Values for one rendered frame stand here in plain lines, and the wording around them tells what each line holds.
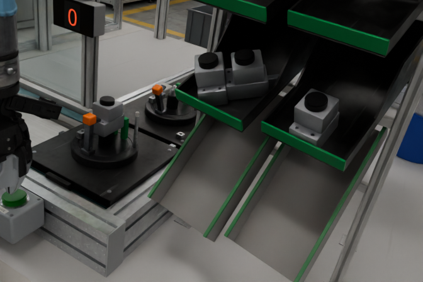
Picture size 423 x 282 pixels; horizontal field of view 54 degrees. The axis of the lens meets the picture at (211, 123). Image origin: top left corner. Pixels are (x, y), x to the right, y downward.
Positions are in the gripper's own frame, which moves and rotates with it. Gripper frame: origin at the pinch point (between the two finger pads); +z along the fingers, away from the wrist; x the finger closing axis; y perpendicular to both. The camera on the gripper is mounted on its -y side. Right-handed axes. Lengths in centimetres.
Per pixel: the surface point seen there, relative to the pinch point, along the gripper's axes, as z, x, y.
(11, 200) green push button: 2.2, 0.8, 1.2
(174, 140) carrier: 2.4, 9.9, -35.8
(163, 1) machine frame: -5, -59, -128
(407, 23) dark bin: -39, 50, -17
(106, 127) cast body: -5.3, 3.6, -19.1
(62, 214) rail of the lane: 4.7, 7.8, -3.5
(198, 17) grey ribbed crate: 19, -82, -206
